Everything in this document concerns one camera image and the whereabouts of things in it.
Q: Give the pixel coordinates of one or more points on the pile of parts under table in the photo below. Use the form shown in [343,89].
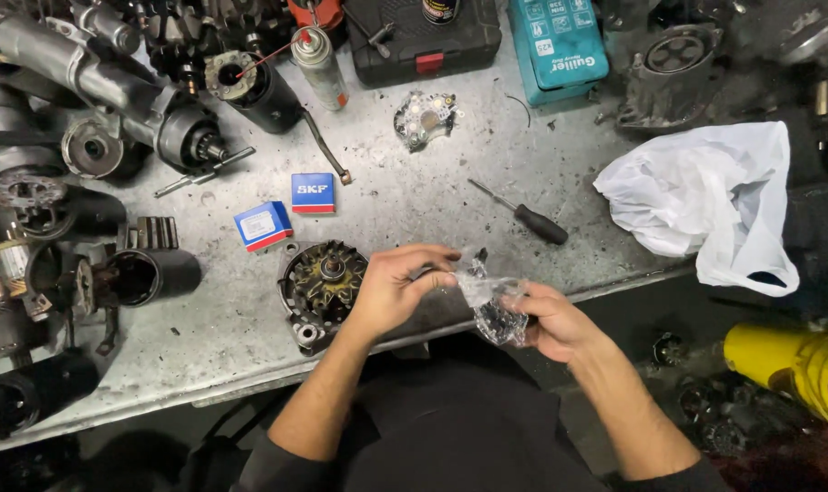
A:
[728,410]

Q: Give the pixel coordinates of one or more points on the silver spray can red straw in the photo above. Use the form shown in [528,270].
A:
[321,68]

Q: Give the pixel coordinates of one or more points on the black motor body metal cap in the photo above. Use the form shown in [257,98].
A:
[263,95]

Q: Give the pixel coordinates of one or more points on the large grey starter motor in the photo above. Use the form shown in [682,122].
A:
[106,82]

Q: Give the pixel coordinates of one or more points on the grey alternator end housing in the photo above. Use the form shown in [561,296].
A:
[670,75]

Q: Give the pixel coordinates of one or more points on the red plastic part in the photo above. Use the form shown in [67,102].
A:
[315,12]

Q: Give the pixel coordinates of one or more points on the open black cylinder housing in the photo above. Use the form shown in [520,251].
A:
[154,273]

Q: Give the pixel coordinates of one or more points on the round metal end cap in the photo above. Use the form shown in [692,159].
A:
[92,147]

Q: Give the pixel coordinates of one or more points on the heap of dark metal parts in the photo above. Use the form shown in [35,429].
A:
[796,68]

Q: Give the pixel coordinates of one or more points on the alternator housing with yellowish fan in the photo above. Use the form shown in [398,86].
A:
[318,280]

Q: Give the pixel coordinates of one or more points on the ribbed metal block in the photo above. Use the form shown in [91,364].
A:
[152,232]

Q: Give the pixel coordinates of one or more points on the person's left hand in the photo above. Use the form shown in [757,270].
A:
[386,290]

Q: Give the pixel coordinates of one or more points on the large black cylinder housing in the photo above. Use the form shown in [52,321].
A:
[38,393]

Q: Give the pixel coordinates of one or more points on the yellow plastic container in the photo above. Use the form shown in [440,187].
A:
[790,365]

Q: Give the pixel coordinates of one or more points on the person's right hand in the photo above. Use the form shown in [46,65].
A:
[564,328]

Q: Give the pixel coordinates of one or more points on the heap of starter motor parts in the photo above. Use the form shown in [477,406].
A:
[24,259]

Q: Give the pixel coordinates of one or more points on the dark labelled can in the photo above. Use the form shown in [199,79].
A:
[441,9]

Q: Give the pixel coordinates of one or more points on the clear plastic bag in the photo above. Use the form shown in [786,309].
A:
[489,300]

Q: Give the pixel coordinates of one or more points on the person's black clothing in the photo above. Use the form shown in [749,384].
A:
[455,423]

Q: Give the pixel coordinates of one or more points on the black plastic tool case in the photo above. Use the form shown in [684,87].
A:
[420,41]

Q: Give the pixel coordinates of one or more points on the white plastic bag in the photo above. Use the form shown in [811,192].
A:
[701,198]

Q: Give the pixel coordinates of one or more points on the blue bearing box white label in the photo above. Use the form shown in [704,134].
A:
[263,225]

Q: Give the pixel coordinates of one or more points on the teal plastic case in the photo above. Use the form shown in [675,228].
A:
[557,48]

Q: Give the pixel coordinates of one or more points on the alternator rectifier plate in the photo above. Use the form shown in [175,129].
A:
[424,119]

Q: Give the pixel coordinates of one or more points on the heap of dark rotors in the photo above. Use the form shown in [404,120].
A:
[202,27]

